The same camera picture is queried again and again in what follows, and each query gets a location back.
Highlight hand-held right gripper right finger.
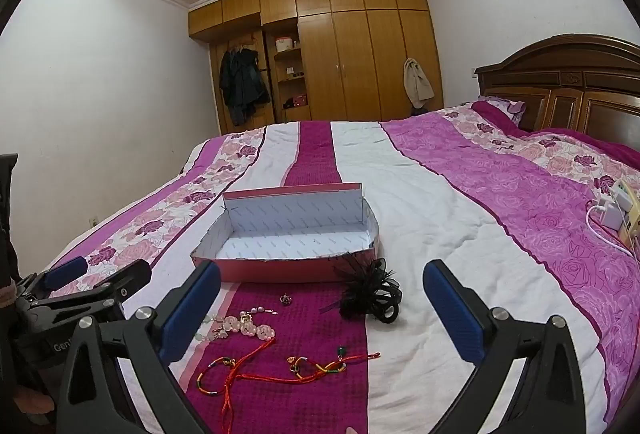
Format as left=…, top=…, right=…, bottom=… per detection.
left=422, top=259, right=586, bottom=434

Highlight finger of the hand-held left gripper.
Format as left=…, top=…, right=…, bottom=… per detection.
left=75, top=260, right=152, bottom=315
left=41, top=256, right=89, bottom=293

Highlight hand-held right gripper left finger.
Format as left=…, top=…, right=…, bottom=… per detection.
left=56, top=259, right=222, bottom=434

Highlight pale green bead bracelet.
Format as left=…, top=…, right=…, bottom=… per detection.
left=192, top=314, right=226, bottom=343

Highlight pink bead bracelet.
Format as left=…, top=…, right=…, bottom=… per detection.
left=210, top=309, right=278, bottom=345

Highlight red multicoloured cord bracelet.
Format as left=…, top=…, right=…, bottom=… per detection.
left=196, top=343, right=283, bottom=415

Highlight black feather hair clip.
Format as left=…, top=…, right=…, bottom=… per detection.
left=320, top=253, right=403, bottom=325

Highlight pink cardboard box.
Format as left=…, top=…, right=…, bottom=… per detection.
left=190, top=182, right=382, bottom=283

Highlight red cord with gold ring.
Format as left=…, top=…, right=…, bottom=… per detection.
left=286, top=354, right=346, bottom=382

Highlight red cord with green pendant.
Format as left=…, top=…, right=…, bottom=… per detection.
left=300, top=346, right=381, bottom=377

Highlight person's left hand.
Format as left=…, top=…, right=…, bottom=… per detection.
left=12, top=391, right=56, bottom=417

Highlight white charger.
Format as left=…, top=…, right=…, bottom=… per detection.
left=595, top=196, right=621, bottom=230

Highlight beige power strip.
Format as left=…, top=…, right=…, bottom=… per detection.
left=612, top=179, right=640, bottom=240

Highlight purple floral pillow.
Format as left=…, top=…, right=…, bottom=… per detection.
left=472, top=95, right=527, bottom=127

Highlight dark hanging jackets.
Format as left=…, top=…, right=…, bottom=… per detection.
left=218, top=45, right=272, bottom=127

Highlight beige hanging coat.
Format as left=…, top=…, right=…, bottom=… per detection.
left=403, top=57, right=435, bottom=107

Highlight dark wooden headboard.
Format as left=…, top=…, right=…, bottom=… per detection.
left=474, top=34, right=640, bottom=150

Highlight wooden wardrobe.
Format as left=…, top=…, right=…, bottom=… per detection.
left=188, top=0, right=445, bottom=130

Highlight white cable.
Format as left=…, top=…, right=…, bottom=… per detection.
left=586, top=204, right=640, bottom=261

